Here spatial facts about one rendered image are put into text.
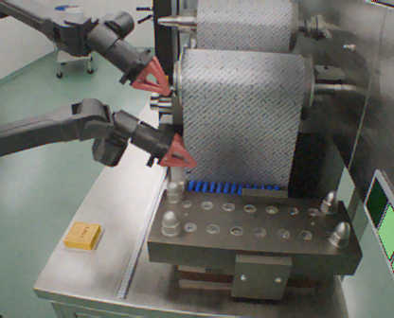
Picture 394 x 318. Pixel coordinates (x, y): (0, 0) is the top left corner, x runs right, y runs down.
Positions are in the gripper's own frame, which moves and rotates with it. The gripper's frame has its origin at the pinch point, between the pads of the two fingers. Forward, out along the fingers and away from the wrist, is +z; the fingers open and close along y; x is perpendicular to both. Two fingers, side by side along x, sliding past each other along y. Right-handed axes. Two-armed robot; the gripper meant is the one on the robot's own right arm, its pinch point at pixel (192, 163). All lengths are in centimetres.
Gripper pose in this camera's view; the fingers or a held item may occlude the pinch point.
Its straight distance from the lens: 72.2
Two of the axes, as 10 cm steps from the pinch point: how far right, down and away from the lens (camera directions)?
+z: 8.6, 4.7, 1.7
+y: -1.2, 5.2, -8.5
